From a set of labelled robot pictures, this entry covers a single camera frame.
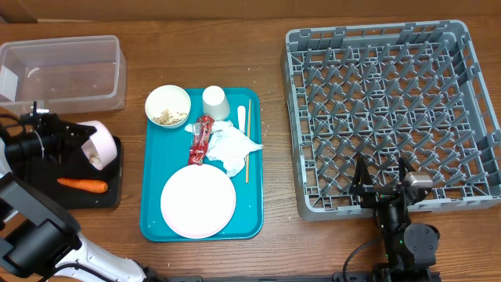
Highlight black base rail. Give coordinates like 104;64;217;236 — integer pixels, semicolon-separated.
164;272;442;282

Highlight black plastic tray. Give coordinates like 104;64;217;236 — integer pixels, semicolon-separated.
21;136;123;209

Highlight white plastic spoon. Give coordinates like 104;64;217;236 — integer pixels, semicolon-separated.
237;105;247;132

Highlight grey dishwasher rack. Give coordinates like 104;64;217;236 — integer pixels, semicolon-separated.
283;20;500;221

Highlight white bowl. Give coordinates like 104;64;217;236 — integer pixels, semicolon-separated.
145;85;191;128

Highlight orange carrot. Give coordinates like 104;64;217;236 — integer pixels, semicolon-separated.
57;178;108;193

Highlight red snack wrapper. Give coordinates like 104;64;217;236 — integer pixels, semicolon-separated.
188;115;214;165

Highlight food scraps pile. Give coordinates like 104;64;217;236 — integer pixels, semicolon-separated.
153;109;188;125

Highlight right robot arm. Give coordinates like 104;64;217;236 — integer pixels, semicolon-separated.
342;155;441;281

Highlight pink bowl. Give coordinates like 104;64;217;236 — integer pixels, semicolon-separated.
81;121;117;171

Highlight white paper cup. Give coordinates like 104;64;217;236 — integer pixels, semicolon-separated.
202;85;230;121

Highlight pink round plate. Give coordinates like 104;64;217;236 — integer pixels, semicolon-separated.
160;164;236;239

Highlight clear plastic bin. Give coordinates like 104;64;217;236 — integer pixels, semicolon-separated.
1;35;127;115

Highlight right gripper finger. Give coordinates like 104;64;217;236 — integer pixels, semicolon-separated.
352;155;371;186
398;157;416;184

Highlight crumpled white napkin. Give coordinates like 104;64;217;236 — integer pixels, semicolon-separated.
185;121;263;178

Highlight wooden chopstick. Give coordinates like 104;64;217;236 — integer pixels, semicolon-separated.
245;98;253;184

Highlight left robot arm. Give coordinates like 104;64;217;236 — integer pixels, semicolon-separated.
1;106;164;282

